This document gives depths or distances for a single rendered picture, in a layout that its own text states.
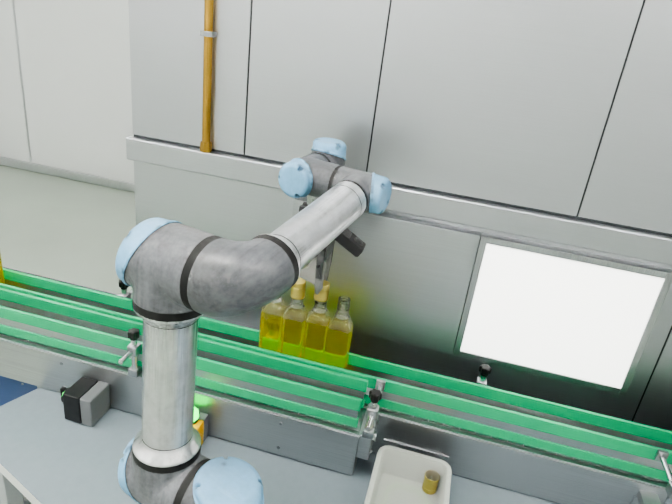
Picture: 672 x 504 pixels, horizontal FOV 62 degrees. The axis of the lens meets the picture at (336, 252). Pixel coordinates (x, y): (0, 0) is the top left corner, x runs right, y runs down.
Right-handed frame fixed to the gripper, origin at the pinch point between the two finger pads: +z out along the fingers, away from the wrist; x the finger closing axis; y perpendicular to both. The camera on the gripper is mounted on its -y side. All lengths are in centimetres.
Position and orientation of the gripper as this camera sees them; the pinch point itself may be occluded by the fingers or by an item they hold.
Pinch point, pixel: (322, 286)
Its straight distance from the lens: 136.6
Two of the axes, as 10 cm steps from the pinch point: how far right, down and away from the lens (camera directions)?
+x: -2.6, 3.7, -8.9
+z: -1.1, 9.0, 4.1
